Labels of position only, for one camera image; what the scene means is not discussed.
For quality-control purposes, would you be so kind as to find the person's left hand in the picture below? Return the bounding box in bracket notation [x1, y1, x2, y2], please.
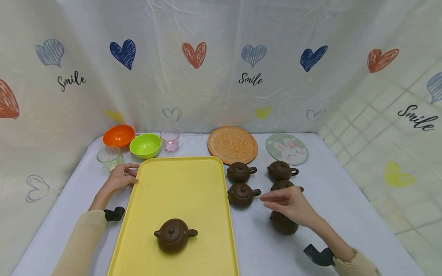
[92, 163, 141, 208]

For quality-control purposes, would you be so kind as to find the person's right hand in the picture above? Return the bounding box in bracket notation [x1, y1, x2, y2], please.
[259, 186, 321, 230]

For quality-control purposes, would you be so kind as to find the person's right forearm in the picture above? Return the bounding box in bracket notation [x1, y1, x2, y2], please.
[307, 216, 383, 276]

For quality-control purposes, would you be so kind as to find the person's left forearm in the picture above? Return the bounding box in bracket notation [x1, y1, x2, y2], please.
[51, 200, 108, 276]

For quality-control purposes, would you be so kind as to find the brown clay teapot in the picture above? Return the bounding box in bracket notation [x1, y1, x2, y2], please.
[228, 182, 262, 208]
[269, 210, 300, 236]
[227, 162, 258, 183]
[154, 218, 198, 254]
[267, 161, 300, 182]
[270, 179, 305, 192]

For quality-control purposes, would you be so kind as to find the clear glass cup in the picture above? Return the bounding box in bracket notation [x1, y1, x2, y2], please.
[96, 146, 125, 172]

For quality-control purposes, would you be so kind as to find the green plastic bowl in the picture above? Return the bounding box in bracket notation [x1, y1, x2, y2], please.
[129, 133, 162, 160]

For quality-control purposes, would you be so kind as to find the black wrist band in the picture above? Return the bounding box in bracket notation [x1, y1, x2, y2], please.
[104, 207, 125, 222]
[303, 244, 336, 267]

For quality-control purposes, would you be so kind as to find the orange plastic bowl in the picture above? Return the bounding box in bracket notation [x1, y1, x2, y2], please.
[102, 125, 136, 149]

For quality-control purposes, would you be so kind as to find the round rabbit print mat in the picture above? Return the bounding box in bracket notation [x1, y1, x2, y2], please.
[266, 133, 310, 166]

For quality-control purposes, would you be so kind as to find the pink glass cup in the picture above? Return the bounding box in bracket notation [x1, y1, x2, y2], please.
[159, 128, 180, 153]

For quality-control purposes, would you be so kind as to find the yellow rectangular tray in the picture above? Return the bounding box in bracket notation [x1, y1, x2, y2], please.
[107, 156, 239, 276]

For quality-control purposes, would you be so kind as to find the orange round mat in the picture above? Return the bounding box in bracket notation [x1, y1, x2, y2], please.
[207, 126, 259, 166]

